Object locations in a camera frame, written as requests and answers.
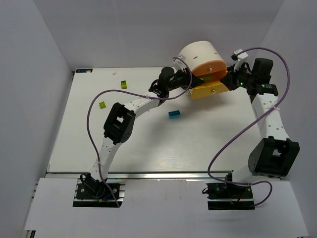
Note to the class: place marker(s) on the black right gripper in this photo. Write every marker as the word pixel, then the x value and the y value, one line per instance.
pixel 229 79

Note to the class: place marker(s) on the long teal lego brick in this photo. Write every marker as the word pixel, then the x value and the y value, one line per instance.
pixel 174 114

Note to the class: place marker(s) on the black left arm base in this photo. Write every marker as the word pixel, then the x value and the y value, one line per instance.
pixel 91 192

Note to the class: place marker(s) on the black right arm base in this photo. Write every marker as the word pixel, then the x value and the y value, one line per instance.
pixel 228 197

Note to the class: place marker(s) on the yellow drawer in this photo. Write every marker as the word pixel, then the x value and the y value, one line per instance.
pixel 207 87

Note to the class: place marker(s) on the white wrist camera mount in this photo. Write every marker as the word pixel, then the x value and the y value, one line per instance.
pixel 240 57
pixel 179 62

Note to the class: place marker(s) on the white cylindrical drawer cabinet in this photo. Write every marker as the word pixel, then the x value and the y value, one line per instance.
pixel 199 52

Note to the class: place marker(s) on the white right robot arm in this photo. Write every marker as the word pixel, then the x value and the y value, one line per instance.
pixel 275 154

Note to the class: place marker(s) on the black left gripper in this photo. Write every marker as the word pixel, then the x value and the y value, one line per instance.
pixel 189 78

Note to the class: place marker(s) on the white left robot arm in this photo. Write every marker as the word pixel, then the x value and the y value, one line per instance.
pixel 120 121

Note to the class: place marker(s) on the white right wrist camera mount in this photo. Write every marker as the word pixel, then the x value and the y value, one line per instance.
pixel 240 57

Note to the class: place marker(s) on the lime small lego brick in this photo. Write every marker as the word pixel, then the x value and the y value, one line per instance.
pixel 102 105

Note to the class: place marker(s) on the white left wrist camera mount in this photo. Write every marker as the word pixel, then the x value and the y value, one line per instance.
pixel 179 62

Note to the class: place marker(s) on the orange drawer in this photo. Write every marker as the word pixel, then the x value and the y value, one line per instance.
pixel 218 66

